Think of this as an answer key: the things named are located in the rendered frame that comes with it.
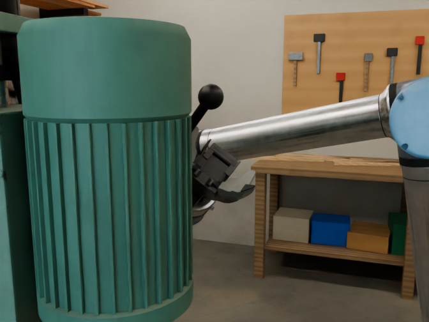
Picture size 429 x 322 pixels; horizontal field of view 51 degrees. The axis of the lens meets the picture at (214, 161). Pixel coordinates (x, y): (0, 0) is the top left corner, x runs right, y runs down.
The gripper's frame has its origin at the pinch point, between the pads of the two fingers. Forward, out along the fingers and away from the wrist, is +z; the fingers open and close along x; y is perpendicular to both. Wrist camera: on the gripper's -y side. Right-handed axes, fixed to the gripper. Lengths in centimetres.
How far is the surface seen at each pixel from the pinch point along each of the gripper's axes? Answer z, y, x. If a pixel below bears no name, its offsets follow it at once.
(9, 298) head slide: 10.6, -32.1, -7.4
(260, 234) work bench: -241, 89, 50
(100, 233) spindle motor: 20.0, -22.6, -3.3
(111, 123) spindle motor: 25.5, -15.3, -8.4
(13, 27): 20.4, -11.6, -24.8
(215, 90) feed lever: 13.4, 1.9, -5.2
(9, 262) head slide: 12.7, -29.4, -9.5
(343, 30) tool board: -186, 240, 7
